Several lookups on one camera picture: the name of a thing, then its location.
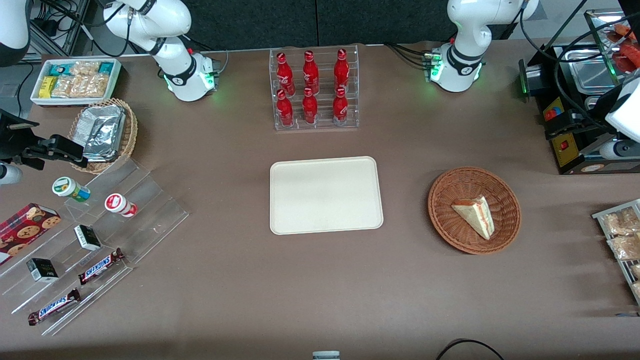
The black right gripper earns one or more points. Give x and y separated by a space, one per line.
14 141

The clear acrylic stepped display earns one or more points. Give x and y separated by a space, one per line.
145 210

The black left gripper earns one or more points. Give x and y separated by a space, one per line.
586 122

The clear bag of nuts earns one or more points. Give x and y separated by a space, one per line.
95 85
85 68
64 87

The yellow snack packet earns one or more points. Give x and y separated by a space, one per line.
47 86

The white rectangular snack bin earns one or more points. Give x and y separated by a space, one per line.
36 97

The light tan wicker basket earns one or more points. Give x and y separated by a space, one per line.
129 135

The triangle sandwich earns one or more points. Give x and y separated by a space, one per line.
476 216

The teal snack packet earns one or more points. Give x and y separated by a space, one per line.
60 69
106 67

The cream plastic tray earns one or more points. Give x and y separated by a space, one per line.
325 195

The aluminium frame shelf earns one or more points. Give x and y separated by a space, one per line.
55 25

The clear bag of crackers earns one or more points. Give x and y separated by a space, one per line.
625 246
620 222
636 271

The glass food display case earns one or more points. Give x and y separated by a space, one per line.
607 35

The snickers chocolate bar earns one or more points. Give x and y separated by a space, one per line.
54 306
100 266

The clear acrylic bottle rack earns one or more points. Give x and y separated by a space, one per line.
325 80

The silver foil packet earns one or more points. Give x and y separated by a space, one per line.
102 137
107 112

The red tartan cookie box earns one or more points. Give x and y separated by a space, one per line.
25 230

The grey white cap object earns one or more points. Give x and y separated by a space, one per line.
326 355

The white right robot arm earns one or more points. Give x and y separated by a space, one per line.
177 75

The black food warmer machine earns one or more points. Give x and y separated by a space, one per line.
567 157

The green label yogurt cup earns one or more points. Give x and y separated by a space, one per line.
67 188

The stainless steel pan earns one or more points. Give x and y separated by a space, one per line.
590 70

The small black carton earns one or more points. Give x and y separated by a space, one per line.
42 270
87 238

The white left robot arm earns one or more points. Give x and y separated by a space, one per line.
462 60

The red label yogurt cup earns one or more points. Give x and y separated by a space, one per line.
118 204

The red cola bottle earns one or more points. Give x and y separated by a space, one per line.
285 110
341 70
310 72
310 108
340 107
285 74

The brown wicker basket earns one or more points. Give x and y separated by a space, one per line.
450 210

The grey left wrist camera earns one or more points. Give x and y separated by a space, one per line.
620 150

